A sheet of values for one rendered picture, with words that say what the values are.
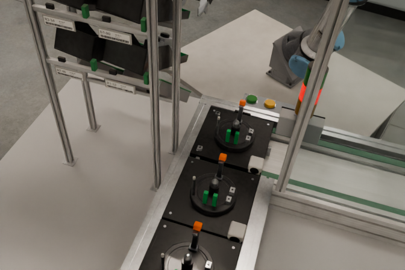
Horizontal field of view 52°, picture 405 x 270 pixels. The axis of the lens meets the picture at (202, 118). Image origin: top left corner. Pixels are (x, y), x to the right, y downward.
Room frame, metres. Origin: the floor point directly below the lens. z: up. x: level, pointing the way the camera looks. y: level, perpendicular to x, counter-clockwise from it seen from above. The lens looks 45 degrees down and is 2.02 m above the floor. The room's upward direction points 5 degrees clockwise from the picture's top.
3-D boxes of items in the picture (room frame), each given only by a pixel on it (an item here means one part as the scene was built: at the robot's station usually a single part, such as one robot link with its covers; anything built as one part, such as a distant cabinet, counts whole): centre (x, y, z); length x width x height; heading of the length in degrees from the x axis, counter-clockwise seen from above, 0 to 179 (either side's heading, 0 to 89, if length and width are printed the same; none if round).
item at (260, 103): (1.17, -0.25, 0.93); 0.21 x 0.07 x 0.06; 76
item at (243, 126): (0.98, -0.11, 0.98); 0.14 x 0.14 x 0.02
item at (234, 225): (0.73, -0.05, 1.01); 0.24 x 0.24 x 0.13; 76
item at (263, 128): (0.98, -0.11, 0.96); 0.24 x 0.24 x 0.02; 76
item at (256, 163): (0.86, -0.18, 0.97); 0.05 x 0.05 x 0.04; 76
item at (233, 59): (1.47, -0.34, 0.84); 0.90 x 0.70 x 0.03; 48
